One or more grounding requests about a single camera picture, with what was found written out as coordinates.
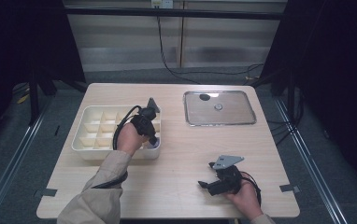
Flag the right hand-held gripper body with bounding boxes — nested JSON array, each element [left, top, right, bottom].
[[207, 154, 246, 196]]

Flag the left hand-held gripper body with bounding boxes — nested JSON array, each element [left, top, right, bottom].
[[130, 97, 162, 138]]

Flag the cream divided storage box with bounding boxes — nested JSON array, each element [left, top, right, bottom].
[[71, 105, 163, 161]]

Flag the person's left hand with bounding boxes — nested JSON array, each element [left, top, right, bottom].
[[116, 122, 150, 157]]

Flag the person's right hand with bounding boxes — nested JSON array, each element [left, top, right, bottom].
[[225, 176, 264, 220]]

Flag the grey tape strip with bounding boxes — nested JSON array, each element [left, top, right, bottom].
[[33, 188, 58, 199], [278, 184, 302, 193]]

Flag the silver metal tray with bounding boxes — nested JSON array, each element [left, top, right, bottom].
[[182, 90, 258, 128]]

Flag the black metal stand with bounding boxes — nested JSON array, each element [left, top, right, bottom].
[[286, 69, 305, 126], [26, 66, 58, 127]]

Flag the black horizontal bar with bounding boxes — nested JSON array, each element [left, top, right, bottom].
[[64, 7, 289, 21]]

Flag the yellow floor object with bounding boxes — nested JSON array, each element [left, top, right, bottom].
[[16, 92, 31, 105]]

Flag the black curtain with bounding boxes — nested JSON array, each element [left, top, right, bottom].
[[0, 0, 87, 154], [260, 0, 357, 194]]

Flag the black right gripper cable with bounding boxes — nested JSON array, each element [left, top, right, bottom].
[[239, 171, 263, 207]]

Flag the black hanging wall cable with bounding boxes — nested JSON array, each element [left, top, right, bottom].
[[156, 15, 265, 86]]

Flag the black floor cables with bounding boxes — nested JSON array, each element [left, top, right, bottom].
[[265, 119, 296, 147]]

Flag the metal floor rail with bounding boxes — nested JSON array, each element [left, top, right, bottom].
[[274, 97, 351, 224], [0, 95, 55, 224]]

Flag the white wall socket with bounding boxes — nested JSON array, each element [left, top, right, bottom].
[[150, 0, 175, 9]]

